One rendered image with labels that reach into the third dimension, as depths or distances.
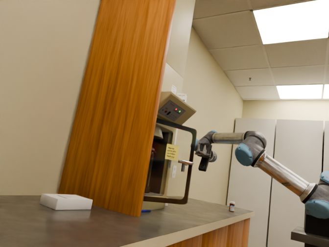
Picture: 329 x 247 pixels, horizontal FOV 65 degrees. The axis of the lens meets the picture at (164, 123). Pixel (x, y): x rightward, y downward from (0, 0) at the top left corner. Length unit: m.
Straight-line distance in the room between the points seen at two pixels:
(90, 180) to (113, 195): 0.16
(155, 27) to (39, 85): 0.62
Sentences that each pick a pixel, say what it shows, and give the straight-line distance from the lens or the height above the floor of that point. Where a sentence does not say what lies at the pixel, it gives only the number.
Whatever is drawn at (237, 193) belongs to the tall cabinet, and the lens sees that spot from 4.24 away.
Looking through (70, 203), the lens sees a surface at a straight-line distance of 1.09.
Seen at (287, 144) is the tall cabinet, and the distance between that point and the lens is 4.19.
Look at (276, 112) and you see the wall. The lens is 4.78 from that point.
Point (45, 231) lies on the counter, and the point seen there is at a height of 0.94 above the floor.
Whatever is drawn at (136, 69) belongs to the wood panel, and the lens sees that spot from 1.28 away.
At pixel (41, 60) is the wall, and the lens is 1.39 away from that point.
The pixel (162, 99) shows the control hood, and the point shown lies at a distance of 1.24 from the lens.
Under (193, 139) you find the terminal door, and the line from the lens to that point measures 1.40.
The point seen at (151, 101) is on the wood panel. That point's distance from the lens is 1.17.
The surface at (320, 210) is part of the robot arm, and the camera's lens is 1.48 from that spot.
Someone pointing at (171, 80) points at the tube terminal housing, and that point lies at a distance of 1.47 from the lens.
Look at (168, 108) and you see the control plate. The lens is 1.30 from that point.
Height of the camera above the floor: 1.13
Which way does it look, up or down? 11 degrees up
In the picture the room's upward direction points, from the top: 9 degrees clockwise
